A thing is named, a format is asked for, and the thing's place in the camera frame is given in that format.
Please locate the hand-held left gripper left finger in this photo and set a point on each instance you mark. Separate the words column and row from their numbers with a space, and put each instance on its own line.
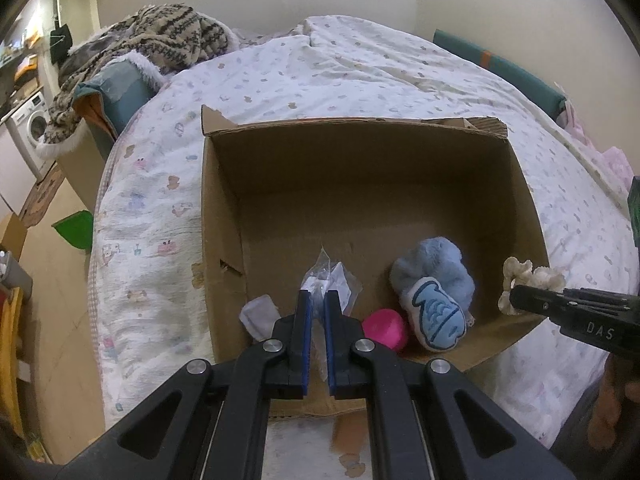
column 305, row 340

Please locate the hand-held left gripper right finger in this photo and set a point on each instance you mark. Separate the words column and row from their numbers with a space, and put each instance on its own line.
column 330, row 340

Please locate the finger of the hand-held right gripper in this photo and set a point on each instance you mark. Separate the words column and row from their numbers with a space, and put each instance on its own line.
column 537, row 300

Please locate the beige lace scrunchie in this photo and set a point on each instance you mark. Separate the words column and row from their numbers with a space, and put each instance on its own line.
column 542, row 275

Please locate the small white cloth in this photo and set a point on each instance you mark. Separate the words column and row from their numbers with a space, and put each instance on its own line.
column 257, row 317

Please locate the pink rubber toy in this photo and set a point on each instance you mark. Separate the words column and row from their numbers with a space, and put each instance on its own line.
column 382, row 327

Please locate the clear plastic packet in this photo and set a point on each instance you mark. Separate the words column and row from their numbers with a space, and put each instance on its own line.
column 330, row 275

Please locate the blue fish plush toy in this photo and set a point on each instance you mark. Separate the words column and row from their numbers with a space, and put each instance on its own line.
column 435, row 310

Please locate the brown cardboard box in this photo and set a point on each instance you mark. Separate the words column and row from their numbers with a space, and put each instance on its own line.
column 360, row 185

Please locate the person's right hand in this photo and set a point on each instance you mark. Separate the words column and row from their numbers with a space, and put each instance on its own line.
column 612, row 400

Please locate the brown cardboard scrap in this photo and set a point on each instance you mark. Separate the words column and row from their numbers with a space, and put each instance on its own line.
column 350, row 432

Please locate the pink cloth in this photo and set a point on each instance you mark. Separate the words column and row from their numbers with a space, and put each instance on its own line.
column 615, row 162

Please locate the teal headboard pad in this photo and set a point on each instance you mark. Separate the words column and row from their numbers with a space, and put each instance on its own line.
column 515, row 77

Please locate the green dustpan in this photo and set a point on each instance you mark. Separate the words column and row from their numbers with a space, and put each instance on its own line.
column 75, row 230

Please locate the printed white bedsheet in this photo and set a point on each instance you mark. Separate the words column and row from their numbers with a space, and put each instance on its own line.
column 350, row 75

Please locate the yellow and red rack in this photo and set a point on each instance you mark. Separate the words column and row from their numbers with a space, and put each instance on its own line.
column 12, row 360

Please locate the teal cushion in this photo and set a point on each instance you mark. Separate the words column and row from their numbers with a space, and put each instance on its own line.
column 117, row 90

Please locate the patterned knit blanket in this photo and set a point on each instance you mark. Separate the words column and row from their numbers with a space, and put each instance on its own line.
column 165, row 30

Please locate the white washing machine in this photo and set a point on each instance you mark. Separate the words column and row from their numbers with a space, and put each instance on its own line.
column 30, row 120

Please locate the black hanging garment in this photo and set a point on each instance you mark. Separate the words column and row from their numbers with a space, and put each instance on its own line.
column 61, row 42

